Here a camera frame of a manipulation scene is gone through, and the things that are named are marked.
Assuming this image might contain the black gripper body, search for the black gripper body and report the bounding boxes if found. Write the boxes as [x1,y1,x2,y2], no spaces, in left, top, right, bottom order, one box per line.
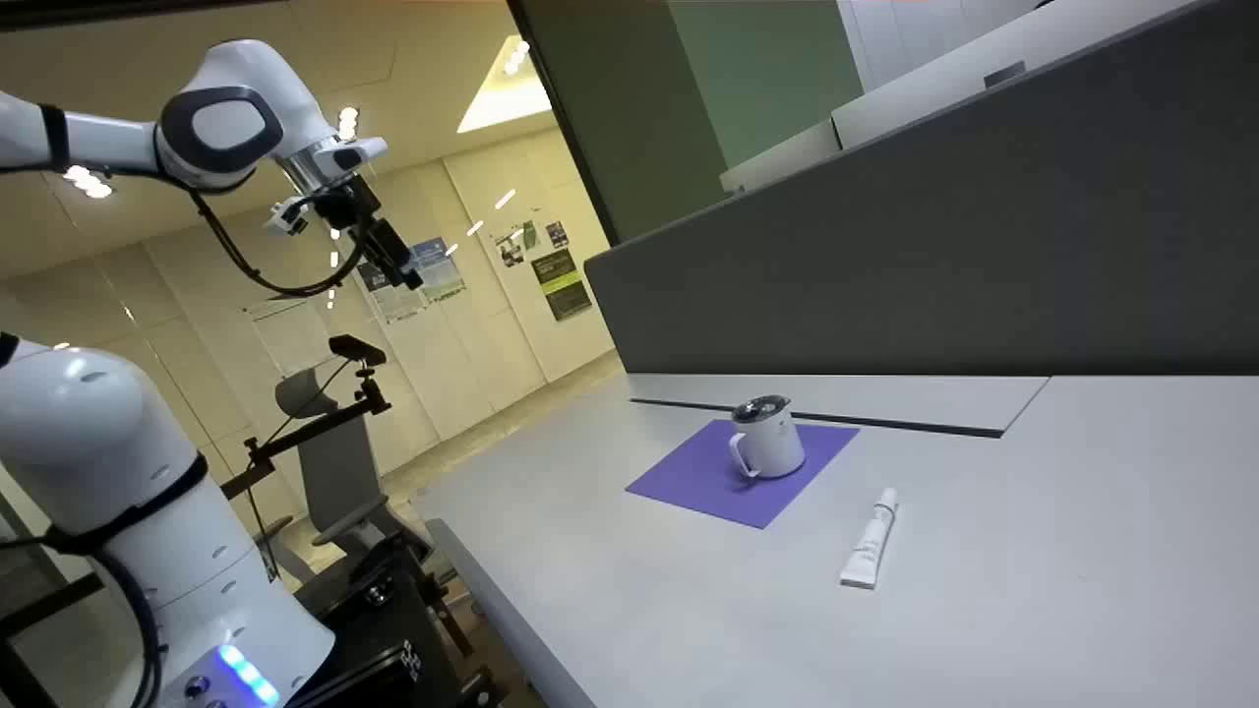
[311,174,400,267]

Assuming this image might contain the square ceiling light panel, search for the square ceiling light panel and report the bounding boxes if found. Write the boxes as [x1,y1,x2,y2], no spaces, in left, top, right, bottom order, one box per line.
[454,36,556,136]

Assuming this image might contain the black equipment cart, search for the black equipment cart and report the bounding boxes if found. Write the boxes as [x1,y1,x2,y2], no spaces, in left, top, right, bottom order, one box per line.
[293,520,509,708]

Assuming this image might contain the purple mat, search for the purple mat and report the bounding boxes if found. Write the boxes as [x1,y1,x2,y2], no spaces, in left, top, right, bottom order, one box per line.
[622,415,863,536]

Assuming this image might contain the white tube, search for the white tube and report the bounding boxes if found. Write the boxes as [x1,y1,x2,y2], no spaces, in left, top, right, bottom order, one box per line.
[838,483,905,592]

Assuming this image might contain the grey desk divider panel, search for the grey desk divider panel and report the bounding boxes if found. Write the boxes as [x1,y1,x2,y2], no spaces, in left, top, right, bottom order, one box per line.
[584,0,1259,376]

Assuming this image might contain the white partition behind divider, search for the white partition behind divider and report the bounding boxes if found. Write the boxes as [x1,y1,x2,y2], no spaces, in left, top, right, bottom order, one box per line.
[715,0,1205,196]

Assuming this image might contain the blue white wall poster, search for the blue white wall poster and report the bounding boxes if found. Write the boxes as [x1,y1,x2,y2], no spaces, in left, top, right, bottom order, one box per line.
[405,230,472,305]

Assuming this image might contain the black camera on stand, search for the black camera on stand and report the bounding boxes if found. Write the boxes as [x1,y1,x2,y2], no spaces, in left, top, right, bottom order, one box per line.
[328,330,395,373]

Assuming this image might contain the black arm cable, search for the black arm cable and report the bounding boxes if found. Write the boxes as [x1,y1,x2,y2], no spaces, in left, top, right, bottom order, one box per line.
[188,179,369,301]

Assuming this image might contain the green black wall poster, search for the green black wall poster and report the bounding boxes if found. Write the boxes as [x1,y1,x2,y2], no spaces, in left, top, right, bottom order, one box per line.
[526,242,594,327]

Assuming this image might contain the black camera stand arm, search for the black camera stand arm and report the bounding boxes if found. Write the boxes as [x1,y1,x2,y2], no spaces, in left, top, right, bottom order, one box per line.
[218,367,399,504]

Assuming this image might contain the white cup with handle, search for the white cup with handle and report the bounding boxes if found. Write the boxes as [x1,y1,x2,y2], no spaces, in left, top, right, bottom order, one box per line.
[725,394,812,483]

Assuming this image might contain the black base cable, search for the black base cable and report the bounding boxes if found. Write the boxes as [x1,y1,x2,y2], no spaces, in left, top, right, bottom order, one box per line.
[0,448,218,708]

